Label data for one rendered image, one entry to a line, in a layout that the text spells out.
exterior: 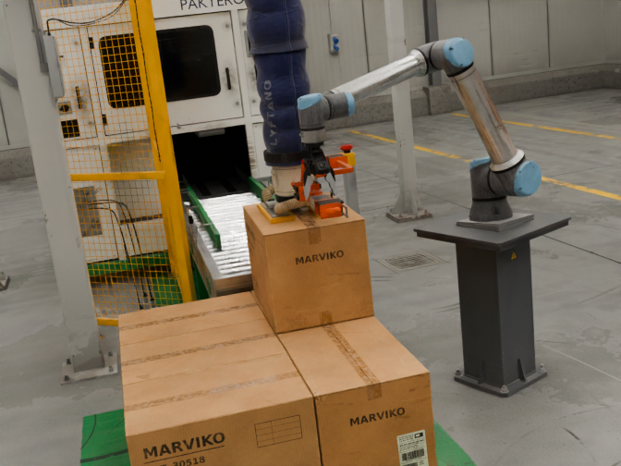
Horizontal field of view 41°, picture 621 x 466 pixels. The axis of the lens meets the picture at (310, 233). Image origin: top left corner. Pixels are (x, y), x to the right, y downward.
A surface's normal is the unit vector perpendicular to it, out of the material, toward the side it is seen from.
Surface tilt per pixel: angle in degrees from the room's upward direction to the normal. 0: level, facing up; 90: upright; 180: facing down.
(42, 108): 90
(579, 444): 0
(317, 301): 90
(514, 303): 90
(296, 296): 90
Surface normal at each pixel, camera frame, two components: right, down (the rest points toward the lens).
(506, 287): 0.62, 0.13
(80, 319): 0.24, 0.22
